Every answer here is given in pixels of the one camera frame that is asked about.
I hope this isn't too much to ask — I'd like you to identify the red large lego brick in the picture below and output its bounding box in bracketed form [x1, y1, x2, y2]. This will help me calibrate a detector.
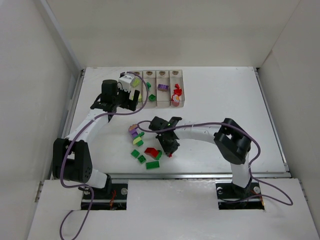
[144, 147, 159, 159]

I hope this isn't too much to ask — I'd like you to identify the green small square lego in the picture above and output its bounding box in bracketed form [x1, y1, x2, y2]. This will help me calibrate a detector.
[148, 94, 157, 102]

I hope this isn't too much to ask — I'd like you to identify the green long lego brick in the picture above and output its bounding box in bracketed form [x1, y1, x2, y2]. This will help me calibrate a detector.
[145, 161, 160, 170]

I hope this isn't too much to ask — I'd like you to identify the purple flower lego piece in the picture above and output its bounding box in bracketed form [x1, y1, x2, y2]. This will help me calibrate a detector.
[128, 124, 140, 140]

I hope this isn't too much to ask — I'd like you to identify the green cone lego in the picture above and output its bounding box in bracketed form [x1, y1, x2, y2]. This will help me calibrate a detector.
[146, 82, 151, 91]

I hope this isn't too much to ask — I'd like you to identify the green round lego piece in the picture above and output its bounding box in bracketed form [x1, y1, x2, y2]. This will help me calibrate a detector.
[136, 131, 145, 138]

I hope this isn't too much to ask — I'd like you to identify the yellow-green slope lego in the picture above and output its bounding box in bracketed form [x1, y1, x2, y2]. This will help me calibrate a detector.
[132, 137, 144, 147]

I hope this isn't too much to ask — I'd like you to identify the green square lego brick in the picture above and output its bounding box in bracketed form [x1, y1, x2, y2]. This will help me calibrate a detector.
[131, 149, 140, 159]

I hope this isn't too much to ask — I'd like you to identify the purple lego brick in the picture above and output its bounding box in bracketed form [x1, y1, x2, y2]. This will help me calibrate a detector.
[157, 84, 169, 92]

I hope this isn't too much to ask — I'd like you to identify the red arch lego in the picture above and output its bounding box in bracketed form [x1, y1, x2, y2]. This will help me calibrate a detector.
[171, 94, 180, 107]

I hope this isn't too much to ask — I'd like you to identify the red ring lego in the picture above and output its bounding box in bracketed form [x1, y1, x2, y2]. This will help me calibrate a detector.
[173, 88, 183, 96]

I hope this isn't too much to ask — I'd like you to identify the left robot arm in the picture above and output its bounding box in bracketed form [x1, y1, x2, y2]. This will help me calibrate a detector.
[52, 74, 140, 193]

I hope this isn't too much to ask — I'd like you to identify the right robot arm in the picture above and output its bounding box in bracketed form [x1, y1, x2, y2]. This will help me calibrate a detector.
[148, 116, 252, 193]

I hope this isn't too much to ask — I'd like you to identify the clear bin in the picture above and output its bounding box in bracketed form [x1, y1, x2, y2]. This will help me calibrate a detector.
[169, 70, 185, 108]
[156, 70, 170, 108]
[142, 70, 157, 108]
[129, 70, 144, 109]

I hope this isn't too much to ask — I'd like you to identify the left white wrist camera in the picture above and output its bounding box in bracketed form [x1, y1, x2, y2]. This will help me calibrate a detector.
[118, 73, 135, 93]

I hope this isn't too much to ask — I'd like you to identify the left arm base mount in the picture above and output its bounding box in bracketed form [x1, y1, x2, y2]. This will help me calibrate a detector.
[90, 182, 128, 211]

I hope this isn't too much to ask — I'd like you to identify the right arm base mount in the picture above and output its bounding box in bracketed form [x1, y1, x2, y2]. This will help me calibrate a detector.
[216, 182, 265, 210]

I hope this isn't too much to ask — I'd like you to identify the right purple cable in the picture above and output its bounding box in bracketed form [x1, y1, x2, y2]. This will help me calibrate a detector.
[136, 120, 294, 206]

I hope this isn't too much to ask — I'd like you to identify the purple cable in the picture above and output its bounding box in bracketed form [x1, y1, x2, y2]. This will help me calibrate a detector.
[59, 71, 148, 240]
[136, 120, 294, 206]

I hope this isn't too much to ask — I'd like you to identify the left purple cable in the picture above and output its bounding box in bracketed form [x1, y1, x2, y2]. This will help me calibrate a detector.
[59, 71, 148, 240]

